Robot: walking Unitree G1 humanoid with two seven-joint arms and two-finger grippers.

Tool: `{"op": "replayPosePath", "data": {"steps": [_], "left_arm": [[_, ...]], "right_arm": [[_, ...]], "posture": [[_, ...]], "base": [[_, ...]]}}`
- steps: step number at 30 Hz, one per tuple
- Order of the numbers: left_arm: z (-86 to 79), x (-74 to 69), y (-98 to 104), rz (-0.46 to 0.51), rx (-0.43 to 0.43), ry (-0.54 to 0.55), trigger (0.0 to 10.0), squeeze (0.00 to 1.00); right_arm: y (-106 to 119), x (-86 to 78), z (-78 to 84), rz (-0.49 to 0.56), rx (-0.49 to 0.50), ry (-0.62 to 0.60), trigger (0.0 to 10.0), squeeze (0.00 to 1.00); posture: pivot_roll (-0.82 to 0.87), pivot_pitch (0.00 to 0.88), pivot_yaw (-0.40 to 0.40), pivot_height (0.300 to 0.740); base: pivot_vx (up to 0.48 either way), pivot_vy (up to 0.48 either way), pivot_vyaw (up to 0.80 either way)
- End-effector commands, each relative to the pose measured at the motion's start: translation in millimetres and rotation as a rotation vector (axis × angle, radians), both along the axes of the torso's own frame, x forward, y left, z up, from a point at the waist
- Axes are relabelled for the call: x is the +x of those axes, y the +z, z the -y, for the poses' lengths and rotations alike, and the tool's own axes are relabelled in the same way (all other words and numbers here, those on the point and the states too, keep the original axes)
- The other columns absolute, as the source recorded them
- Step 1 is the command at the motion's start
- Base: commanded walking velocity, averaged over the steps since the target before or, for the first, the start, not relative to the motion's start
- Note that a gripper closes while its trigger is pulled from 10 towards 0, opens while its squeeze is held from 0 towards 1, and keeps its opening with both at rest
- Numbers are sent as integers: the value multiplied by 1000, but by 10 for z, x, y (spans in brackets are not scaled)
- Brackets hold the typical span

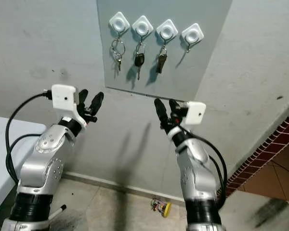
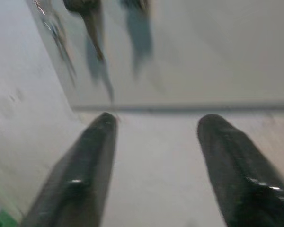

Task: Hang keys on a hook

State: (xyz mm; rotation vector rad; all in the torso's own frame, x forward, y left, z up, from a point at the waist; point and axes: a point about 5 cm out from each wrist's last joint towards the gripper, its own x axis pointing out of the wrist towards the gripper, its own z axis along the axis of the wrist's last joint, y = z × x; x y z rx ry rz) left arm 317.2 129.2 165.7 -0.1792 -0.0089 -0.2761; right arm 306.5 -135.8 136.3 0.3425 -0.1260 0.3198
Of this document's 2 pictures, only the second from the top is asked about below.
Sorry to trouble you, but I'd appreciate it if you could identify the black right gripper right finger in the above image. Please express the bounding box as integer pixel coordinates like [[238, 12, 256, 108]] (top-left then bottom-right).
[[197, 113, 284, 227]]

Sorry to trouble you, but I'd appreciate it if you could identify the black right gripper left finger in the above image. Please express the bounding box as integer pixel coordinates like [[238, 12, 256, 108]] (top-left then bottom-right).
[[21, 112, 118, 227]]

